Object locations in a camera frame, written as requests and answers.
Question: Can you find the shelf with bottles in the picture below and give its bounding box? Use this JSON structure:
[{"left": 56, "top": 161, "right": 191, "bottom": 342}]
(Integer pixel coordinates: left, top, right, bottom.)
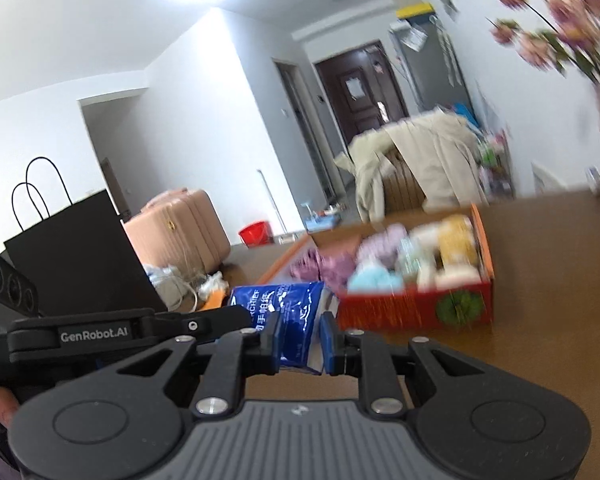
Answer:
[{"left": 475, "top": 130, "right": 516, "bottom": 201}]

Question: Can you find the pink suitcase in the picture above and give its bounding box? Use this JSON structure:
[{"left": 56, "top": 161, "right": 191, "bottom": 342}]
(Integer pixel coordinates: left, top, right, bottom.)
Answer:
[{"left": 124, "top": 189, "right": 231, "bottom": 281}]

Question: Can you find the wooden chair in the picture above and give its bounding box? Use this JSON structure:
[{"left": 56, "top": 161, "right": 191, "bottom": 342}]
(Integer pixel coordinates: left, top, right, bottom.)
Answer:
[{"left": 382, "top": 152, "right": 428, "bottom": 213}]

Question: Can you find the grey refrigerator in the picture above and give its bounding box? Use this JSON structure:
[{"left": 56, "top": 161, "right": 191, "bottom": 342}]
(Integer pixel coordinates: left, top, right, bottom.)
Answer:
[{"left": 389, "top": 17, "right": 473, "bottom": 113}]

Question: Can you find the purple fluffy headband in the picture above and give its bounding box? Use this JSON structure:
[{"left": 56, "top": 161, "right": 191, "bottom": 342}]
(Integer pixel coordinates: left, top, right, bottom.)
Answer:
[{"left": 360, "top": 225, "right": 406, "bottom": 261}]

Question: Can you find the orange strap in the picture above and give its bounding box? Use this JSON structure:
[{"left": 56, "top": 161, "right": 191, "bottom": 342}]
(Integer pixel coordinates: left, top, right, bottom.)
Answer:
[{"left": 200, "top": 285, "right": 231, "bottom": 311}]

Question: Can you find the folded umbrella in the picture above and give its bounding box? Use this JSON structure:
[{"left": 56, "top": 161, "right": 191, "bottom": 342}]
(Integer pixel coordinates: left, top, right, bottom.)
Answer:
[{"left": 432, "top": 15, "right": 461, "bottom": 86}]

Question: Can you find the white and yellow sheep plush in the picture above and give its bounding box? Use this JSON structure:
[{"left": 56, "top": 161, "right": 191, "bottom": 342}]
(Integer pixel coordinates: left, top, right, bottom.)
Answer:
[{"left": 412, "top": 215, "right": 481, "bottom": 268}]

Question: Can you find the yellow box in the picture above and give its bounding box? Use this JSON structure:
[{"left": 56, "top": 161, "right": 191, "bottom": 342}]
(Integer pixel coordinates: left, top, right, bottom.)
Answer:
[{"left": 394, "top": 1, "right": 435, "bottom": 21}]

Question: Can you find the dark brown entrance door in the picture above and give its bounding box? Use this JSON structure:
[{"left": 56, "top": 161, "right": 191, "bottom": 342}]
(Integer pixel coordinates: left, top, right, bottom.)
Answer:
[{"left": 314, "top": 40, "right": 411, "bottom": 133}]

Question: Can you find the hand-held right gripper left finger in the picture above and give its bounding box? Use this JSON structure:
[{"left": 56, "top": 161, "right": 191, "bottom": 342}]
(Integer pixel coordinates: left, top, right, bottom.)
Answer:
[{"left": 115, "top": 311, "right": 282, "bottom": 417}]

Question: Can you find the grey interior door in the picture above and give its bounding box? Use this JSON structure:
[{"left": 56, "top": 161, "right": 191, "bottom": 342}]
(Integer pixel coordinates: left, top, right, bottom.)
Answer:
[{"left": 274, "top": 59, "right": 331, "bottom": 201}]

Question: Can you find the purple knit drawstring pouch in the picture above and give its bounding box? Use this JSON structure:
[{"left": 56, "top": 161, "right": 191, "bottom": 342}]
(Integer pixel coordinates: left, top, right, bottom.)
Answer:
[{"left": 321, "top": 252, "right": 360, "bottom": 293}]

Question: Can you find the paper sheet on door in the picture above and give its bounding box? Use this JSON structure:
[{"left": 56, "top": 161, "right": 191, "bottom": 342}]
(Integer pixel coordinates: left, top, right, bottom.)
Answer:
[{"left": 344, "top": 76, "right": 368, "bottom": 101}]

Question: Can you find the red bucket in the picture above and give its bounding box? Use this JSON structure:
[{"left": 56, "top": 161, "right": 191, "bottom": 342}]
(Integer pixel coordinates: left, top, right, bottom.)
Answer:
[{"left": 238, "top": 220, "right": 272, "bottom": 247}]

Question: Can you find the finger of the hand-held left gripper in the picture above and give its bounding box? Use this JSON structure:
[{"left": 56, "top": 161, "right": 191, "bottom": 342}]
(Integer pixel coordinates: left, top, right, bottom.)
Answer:
[{"left": 152, "top": 305, "right": 254, "bottom": 347}]

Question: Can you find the person's left hand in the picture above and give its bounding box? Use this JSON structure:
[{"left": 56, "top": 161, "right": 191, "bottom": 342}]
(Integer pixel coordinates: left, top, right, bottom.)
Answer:
[{"left": 0, "top": 385, "right": 23, "bottom": 428}]

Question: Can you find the red cardboard box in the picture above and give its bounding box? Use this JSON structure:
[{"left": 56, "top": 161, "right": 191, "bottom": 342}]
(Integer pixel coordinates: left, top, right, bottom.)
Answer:
[{"left": 252, "top": 204, "right": 496, "bottom": 331}]

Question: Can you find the beige coat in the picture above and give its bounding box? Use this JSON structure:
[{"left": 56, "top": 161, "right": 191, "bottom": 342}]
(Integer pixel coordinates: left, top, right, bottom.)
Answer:
[{"left": 334, "top": 110, "right": 491, "bottom": 221}]

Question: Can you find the bundle of white cables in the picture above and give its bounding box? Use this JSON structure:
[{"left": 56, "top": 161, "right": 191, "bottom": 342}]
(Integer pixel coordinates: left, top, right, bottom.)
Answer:
[{"left": 145, "top": 265, "right": 226, "bottom": 311}]

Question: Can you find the paper note on refrigerator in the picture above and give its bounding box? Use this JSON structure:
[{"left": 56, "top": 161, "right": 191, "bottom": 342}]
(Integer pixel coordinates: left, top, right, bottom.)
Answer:
[{"left": 397, "top": 22, "right": 427, "bottom": 52}]

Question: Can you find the black paper bag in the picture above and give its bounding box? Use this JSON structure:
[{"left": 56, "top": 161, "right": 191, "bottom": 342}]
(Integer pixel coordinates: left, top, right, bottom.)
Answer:
[{"left": 4, "top": 157, "right": 168, "bottom": 318}]

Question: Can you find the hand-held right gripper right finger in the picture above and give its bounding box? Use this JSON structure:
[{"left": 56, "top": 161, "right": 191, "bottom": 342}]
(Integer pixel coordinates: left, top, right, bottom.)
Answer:
[{"left": 320, "top": 311, "right": 486, "bottom": 416}]

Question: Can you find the mop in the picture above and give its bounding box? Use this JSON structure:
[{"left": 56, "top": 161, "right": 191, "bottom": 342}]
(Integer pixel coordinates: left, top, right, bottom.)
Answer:
[{"left": 257, "top": 170, "right": 301, "bottom": 241}]

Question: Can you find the blue low stool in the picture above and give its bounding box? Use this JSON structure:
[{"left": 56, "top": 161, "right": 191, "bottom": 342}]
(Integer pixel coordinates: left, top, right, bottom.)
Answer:
[{"left": 302, "top": 202, "right": 342, "bottom": 233}]

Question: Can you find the light blue bath puff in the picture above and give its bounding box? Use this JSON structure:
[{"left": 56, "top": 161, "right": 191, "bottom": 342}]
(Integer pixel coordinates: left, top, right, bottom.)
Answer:
[{"left": 397, "top": 240, "right": 438, "bottom": 281}]

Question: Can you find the blue tissue packet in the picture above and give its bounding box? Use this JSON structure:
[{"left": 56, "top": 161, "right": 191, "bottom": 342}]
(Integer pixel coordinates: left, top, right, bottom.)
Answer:
[{"left": 228, "top": 281, "right": 340, "bottom": 375}]

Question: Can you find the blue heart plush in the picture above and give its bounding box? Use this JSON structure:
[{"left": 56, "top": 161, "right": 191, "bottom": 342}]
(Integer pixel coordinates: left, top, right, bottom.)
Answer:
[{"left": 347, "top": 266, "right": 406, "bottom": 293}]

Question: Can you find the pink plush bow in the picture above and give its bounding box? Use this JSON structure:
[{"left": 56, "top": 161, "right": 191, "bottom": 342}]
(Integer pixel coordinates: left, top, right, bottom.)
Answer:
[{"left": 290, "top": 249, "right": 325, "bottom": 281}]

